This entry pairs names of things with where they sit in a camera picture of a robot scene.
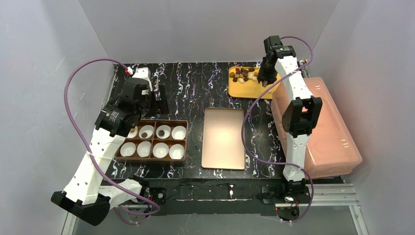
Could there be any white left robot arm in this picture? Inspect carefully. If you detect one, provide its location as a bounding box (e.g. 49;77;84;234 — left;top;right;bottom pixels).
51;74;166;226

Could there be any brown chocolate box tray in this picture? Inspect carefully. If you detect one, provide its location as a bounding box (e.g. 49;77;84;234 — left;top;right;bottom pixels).
115;119;188;165

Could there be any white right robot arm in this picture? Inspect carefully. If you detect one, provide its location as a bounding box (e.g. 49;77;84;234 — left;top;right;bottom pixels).
257;35;323;197

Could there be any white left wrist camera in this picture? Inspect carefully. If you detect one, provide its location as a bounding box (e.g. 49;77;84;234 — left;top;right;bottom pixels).
132;67;153;92

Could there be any aluminium frame rail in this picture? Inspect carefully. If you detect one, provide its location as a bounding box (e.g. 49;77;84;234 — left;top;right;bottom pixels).
61;183;369;235

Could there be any rose gold box lid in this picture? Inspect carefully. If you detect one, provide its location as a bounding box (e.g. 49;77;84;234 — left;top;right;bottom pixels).
201;108;246;170

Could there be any yellow tray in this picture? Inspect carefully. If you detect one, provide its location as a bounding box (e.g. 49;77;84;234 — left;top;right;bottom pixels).
228;66;273;99

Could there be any white paper cup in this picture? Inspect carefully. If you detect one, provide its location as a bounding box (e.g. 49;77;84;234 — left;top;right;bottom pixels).
169;144;185;160
120;142;137;157
156;125;171;139
127;126;138;139
138;125;154;139
152;142;169;159
137;141;152;158
171;126;187;140

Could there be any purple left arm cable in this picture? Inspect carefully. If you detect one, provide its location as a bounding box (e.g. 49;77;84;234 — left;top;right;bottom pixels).
64;58;161;226

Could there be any pink plastic storage box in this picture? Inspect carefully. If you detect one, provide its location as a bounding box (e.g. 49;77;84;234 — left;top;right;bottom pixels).
271;76;362;180

